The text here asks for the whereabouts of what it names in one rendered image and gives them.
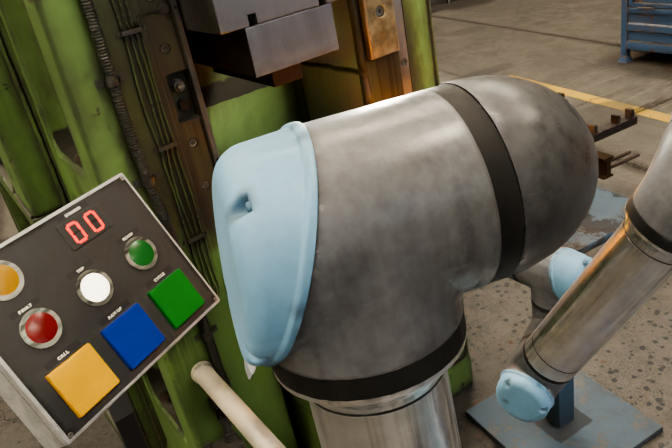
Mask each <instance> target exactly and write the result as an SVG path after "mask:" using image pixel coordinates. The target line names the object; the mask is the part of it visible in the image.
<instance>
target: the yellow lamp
mask: <svg viewBox="0 0 672 448"><path fill-rule="evenodd" d="M19 281H20V280H19V275H18V273H17V272H16V271H15V270H14V269H13V268H12V267H10V266H7V265H0V295H1V296H4V295H9V294H11V293H13V292H14V291H15V290H16V289H17V288H18V286H19Z"/></svg>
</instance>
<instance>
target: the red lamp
mask: <svg viewBox="0 0 672 448"><path fill-rule="evenodd" d="M57 331H58V325H57V322H56V320H55V318H54V317H53V316H52V315H50V314H48V313H45V312H38V313H34V314H33V315H31V316H30V317H29V318H28V319H27V321H26V324H25V332H26V335H27V336H28V338H29V339H30V340H32V341H33V342H36V343H47V342H49V341H51V340H52V339H53V338H54V337H55V336H56V334H57Z"/></svg>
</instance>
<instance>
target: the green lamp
mask: <svg viewBox="0 0 672 448"><path fill-rule="evenodd" d="M129 256H130V258H131V260H132V261H133V262H134V263H136V264H137V265H140V266H146V265H148V264H150V263H151V262H152V261H153V258H154V251H153V248H152V247H151V245H150V244H149V243H147V242H146V241H143V240H137V241H134V242H133V243H132V244H131V245H130V247H129Z"/></svg>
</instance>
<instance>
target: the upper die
mask: <svg viewBox="0 0 672 448"><path fill-rule="evenodd" d="M185 34H186V38H187V41H188V45H189V49H190V52H191V56H192V59H193V63H197V64H201V65H205V66H209V67H213V68H218V69H222V70H226V71H230V72H234V73H238V74H243V75H247V76H251V77H255V78H258V77H261V76H264V75H267V74H269V73H272V72H275V71H278V70H281V69H284V68H287V67H289V66H292V65H295V64H298V63H301V62H304V61H307V60H310V59H312V58H315V57H318V56H321V55H324V54H327V53H330V52H332V51H335V50H338V49H339V46H338V40H337V35H336V29H335V23H334V18H333V12H332V6H331V3H326V4H322V3H319V6H316V7H313V8H310V9H306V10H303V11H300V12H296V13H293V14H290V15H287V16H283V17H280V18H277V19H273V20H270V21H267V22H263V23H260V24H249V27H247V28H244V29H240V30H237V31H234V32H230V33H227V34H224V35H218V34H211V33H205V32H198V31H191V30H185Z"/></svg>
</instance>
